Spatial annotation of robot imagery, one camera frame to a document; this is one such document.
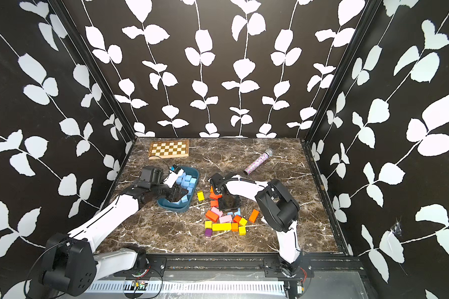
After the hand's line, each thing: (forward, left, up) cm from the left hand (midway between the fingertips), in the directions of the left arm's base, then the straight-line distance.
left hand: (183, 185), depth 84 cm
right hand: (-7, -19, -12) cm, 24 cm away
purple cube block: (-18, -11, -12) cm, 24 cm away
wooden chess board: (+32, +14, -10) cm, 36 cm away
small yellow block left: (0, -7, -12) cm, 13 cm away
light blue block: (+7, 0, -9) cm, 11 cm away
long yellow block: (-16, -17, -12) cm, 26 cm away
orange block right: (-11, -33, -12) cm, 37 cm away
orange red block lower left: (-11, -13, -10) cm, 20 cm away
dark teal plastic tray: (-7, +1, -7) cm, 10 cm away
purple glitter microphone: (+25, -45, -10) cm, 53 cm away
